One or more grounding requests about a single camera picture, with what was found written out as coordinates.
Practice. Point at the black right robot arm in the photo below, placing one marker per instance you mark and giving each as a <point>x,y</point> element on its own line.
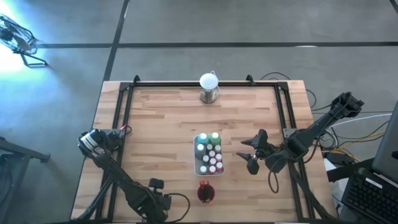
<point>314,130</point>

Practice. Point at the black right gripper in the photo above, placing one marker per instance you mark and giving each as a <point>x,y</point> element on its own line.
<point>262,144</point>

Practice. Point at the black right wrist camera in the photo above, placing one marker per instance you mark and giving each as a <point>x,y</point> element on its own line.
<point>276,161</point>

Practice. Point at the green paint bottle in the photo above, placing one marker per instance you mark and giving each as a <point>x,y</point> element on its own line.
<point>214,136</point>

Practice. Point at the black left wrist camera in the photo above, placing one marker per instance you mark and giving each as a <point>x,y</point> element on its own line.
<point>156,183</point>

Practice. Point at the grey laptop black keyboard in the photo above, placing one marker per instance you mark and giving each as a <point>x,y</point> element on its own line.
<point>370,196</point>

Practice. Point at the black aluminium table frame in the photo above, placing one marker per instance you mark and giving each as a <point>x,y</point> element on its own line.
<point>236,84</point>

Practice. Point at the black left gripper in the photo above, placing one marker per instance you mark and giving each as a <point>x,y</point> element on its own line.
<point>149,203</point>

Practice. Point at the black metal stand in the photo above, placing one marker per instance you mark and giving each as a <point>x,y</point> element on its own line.
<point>25,152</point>

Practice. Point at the black power brick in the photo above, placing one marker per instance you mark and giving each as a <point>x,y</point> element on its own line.
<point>339,158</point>

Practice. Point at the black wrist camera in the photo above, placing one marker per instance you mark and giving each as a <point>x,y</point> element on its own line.
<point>276,161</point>
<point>156,183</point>

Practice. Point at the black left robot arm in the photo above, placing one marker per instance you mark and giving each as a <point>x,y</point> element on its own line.
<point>118,177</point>

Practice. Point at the pink plastic cup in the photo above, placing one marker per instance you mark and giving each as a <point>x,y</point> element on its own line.
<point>200,197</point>

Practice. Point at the teal paint bottle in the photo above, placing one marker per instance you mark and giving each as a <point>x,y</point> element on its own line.
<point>202,137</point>

